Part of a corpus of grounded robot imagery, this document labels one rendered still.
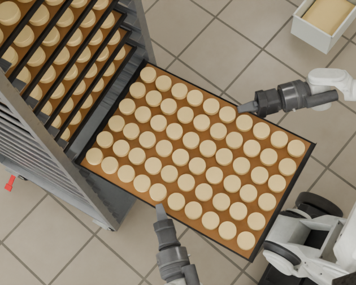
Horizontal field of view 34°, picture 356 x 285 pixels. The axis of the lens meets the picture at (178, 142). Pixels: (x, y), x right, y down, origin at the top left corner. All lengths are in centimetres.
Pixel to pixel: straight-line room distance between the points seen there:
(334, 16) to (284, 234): 133
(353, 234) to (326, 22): 170
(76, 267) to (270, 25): 149
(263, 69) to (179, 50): 43
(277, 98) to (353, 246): 56
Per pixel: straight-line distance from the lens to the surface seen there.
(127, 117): 179
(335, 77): 177
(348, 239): 140
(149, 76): 182
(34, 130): 145
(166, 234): 162
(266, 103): 173
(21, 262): 270
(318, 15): 296
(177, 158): 170
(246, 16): 301
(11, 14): 128
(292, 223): 198
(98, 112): 265
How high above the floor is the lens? 251
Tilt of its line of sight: 68 degrees down
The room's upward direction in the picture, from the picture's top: 13 degrees counter-clockwise
